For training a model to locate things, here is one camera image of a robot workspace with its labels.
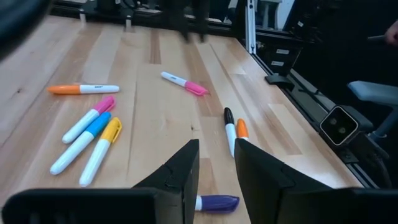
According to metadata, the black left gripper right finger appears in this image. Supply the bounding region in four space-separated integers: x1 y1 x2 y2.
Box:
235 139 398 224

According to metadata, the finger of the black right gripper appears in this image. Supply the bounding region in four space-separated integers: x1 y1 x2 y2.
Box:
178 18 191 44
195 18 208 44

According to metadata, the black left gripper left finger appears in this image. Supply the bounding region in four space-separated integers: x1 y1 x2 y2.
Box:
1 139 200 224

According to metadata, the purple cap marker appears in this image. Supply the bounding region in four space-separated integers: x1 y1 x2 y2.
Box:
195 195 240 214

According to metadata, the pink cap thin marker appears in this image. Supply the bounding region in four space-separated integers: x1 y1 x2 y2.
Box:
160 71 209 96

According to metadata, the orange cap small marker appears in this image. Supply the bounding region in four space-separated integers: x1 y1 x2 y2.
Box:
236 118 249 141
47 83 120 95

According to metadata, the yellow cap small marker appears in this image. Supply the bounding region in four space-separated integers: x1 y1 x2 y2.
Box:
78 117 123 188

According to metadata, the black cap small marker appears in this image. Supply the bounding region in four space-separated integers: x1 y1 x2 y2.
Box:
223 107 238 158

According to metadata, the blue cap small marker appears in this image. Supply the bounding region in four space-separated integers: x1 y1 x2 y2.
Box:
49 111 112 176

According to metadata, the pink cap small marker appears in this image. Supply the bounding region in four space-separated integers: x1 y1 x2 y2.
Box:
62 95 116 144

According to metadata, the black labelled equipment box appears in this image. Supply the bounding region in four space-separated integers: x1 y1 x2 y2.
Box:
256 37 304 77

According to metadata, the black table clamp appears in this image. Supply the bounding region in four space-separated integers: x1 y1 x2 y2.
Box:
264 73 295 91

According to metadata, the blue-grey chair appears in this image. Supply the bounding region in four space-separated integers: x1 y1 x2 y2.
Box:
347 80 398 142

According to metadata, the person's hand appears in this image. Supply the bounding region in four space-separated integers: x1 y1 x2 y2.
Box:
384 20 398 47

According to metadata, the aluminium post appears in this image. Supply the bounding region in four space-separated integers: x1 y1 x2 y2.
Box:
244 0 257 54

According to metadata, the black table-level camera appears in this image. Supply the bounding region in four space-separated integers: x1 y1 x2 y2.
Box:
319 105 376 147

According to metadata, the black blurred cable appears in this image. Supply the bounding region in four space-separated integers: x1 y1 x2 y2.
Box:
0 0 52 62

